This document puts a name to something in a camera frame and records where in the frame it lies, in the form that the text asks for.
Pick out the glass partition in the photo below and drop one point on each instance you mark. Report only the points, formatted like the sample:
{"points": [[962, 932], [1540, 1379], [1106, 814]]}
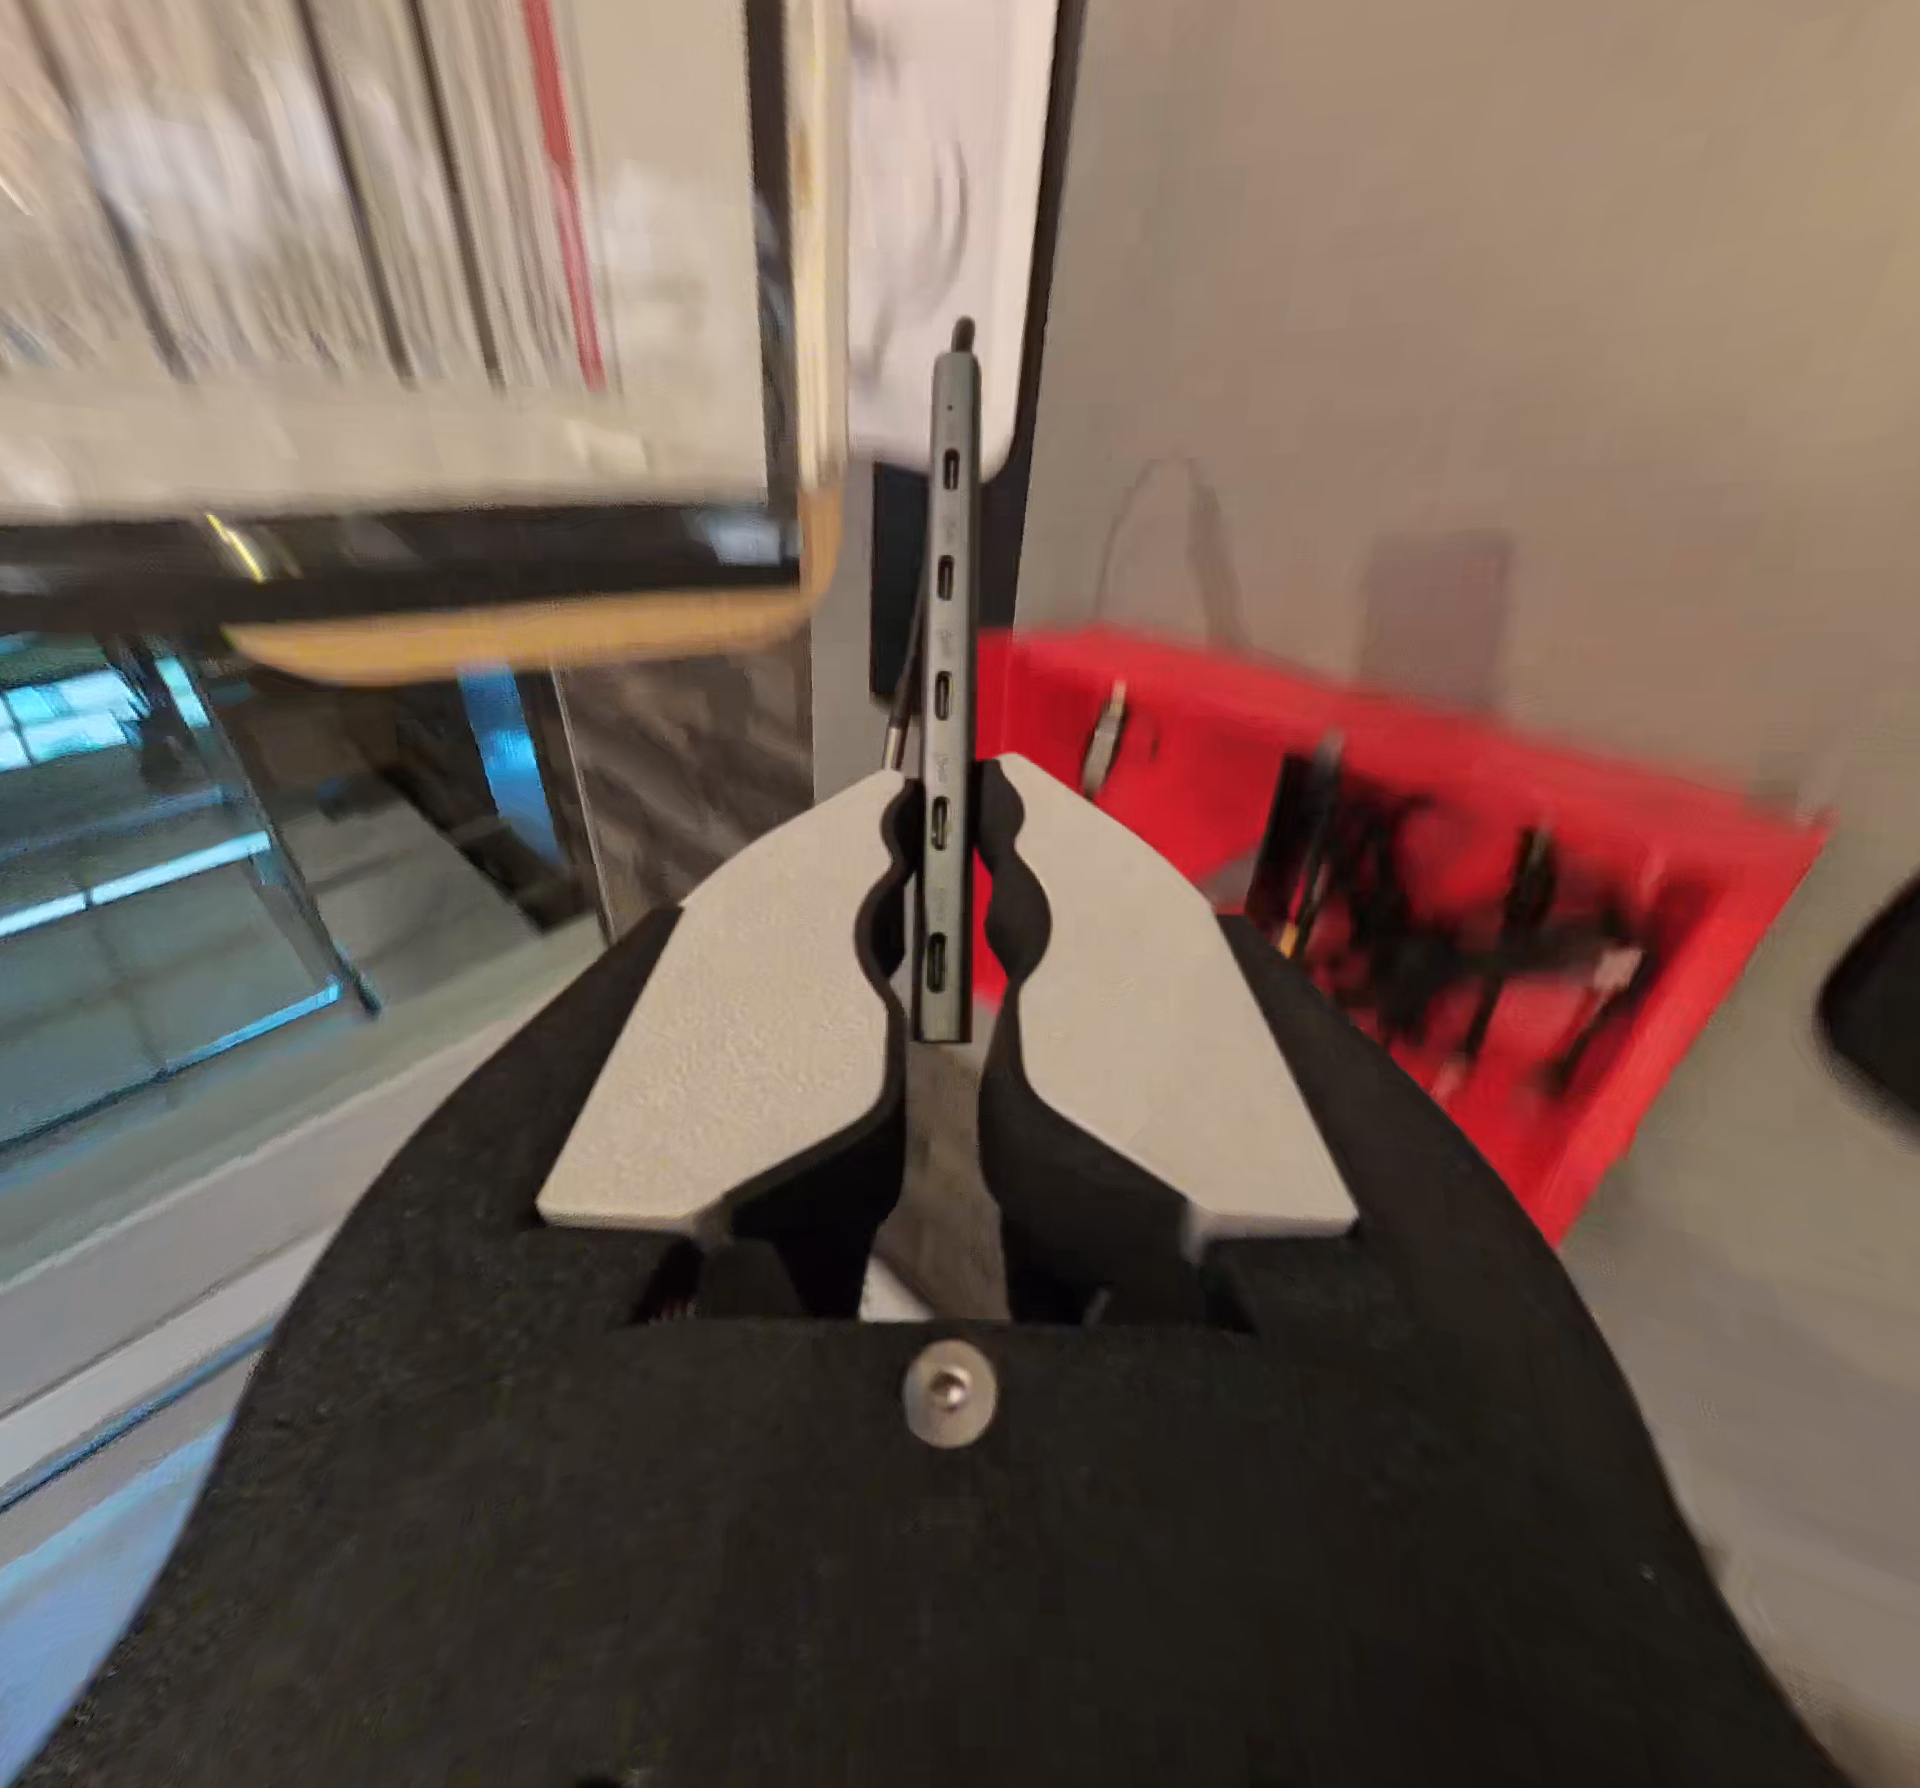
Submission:
{"points": [[151, 918]]}

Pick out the white flat base plate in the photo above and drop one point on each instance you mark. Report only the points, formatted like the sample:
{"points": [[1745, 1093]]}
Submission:
{"points": [[931, 49]]}

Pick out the grey USB hub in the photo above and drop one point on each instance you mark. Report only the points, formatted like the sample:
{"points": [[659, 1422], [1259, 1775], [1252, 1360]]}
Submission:
{"points": [[948, 588]]}

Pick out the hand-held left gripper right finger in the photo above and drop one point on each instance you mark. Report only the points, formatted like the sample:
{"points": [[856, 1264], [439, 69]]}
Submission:
{"points": [[1171, 1053]]}

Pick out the black rounded object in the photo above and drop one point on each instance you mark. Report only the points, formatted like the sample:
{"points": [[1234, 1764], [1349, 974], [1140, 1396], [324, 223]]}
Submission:
{"points": [[1882, 1009]]}

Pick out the dark box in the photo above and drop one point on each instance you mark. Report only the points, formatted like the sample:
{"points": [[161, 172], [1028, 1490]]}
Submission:
{"points": [[892, 543]]}

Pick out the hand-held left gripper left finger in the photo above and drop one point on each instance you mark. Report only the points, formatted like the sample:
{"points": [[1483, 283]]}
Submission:
{"points": [[735, 1039]]}

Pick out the red plastic bin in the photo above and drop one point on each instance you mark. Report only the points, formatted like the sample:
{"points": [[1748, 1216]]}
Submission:
{"points": [[1230, 709]]}

